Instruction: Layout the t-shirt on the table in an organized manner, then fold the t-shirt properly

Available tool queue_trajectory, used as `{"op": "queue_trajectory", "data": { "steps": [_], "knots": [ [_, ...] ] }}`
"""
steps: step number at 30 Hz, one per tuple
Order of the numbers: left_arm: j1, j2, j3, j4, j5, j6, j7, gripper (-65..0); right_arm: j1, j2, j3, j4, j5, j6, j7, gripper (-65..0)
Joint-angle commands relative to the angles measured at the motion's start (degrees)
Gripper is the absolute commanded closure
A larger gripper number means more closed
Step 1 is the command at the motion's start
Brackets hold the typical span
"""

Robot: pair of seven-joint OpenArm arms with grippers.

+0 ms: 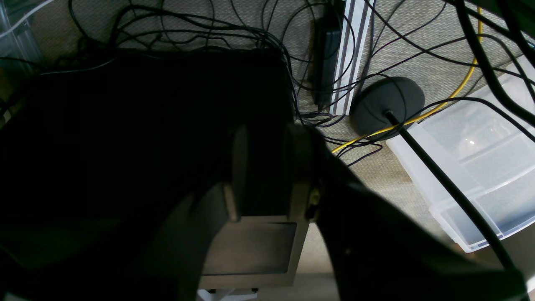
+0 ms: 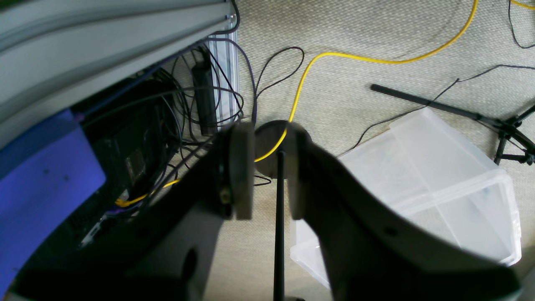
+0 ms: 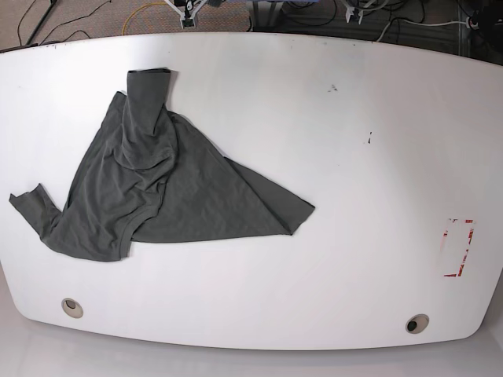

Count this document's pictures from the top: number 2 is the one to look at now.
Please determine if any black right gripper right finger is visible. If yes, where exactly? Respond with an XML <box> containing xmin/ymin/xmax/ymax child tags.
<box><xmin>286</xmin><ymin>122</ymin><xmax>522</xmax><ymax>301</ymax></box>

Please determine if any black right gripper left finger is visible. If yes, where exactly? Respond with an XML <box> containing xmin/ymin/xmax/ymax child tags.
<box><xmin>11</xmin><ymin>122</ymin><xmax>254</xmax><ymax>301</ymax></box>

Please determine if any clear plastic storage bin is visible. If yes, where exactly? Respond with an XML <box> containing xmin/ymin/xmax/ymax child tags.
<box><xmin>290</xmin><ymin>107</ymin><xmax>522</xmax><ymax>290</ymax></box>

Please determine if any black vertical pole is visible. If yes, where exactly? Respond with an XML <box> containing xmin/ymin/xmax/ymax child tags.
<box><xmin>273</xmin><ymin>151</ymin><xmax>285</xmax><ymax>301</ymax></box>

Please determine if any blue panel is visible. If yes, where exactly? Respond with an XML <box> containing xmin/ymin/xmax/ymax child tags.
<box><xmin>0</xmin><ymin>109</ymin><xmax>106</xmax><ymax>295</ymax></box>

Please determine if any black round stand base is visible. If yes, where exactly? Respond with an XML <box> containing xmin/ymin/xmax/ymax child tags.
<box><xmin>255</xmin><ymin>120</ymin><xmax>312</xmax><ymax>181</ymax></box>

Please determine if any black tripod stand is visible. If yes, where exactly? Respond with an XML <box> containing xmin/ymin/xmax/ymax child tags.
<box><xmin>370</xmin><ymin>84</ymin><xmax>535</xmax><ymax>165</ymax></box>

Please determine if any black power adapter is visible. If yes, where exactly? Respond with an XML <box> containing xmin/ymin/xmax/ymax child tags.
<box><xmin>191</xmin><ymin>47</ymin><xmax>217</xmax><ymax>136</ymax></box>

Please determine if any yellow cable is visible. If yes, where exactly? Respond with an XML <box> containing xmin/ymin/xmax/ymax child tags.
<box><xmin>115</xmin><ymin>0</ymin><xmax>535</xmax><ymax>207</ymax></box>

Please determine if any thin black floor cable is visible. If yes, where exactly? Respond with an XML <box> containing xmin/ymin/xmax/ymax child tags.
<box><xmin>339</xmin><ymin>0</ymin><xmax>535</xmax><ymax>157</ymax></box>

